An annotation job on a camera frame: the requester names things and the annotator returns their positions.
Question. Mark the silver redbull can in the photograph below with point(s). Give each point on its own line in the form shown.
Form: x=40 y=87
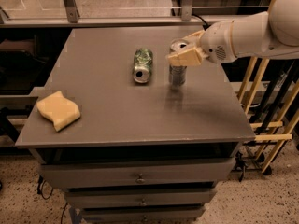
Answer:
x=177 y=74

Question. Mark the top grey drawer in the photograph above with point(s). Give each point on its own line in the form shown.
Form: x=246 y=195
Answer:
x=117 y=174

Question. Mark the grey drawer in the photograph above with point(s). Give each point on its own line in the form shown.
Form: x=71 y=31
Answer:
x=139 y=198
x=143 y=214
x=117 y=174

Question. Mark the grey drawer cabinet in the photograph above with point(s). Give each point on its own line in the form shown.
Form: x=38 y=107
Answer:
x=124 y=121

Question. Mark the bottom grey drawer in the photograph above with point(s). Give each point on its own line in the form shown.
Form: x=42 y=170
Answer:
x=143 y=214

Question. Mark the middle grey drawer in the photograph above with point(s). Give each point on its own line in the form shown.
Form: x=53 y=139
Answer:
x=139 y=198

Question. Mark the green crushed soda can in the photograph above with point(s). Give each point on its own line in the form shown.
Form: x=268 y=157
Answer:
x=142 y=68

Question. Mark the yellow wavy sponge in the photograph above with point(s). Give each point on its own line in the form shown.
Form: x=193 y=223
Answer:
x=59 y=110

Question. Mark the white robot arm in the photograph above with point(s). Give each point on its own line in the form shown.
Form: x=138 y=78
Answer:
x=273 y=34

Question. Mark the wooden frame stand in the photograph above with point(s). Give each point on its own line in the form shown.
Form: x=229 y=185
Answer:
x=266 y=132

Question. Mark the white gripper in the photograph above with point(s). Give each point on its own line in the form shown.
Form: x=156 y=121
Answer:
x=216 y=44

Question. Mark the metal railing frame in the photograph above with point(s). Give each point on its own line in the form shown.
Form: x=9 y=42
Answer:
x=27 y=13

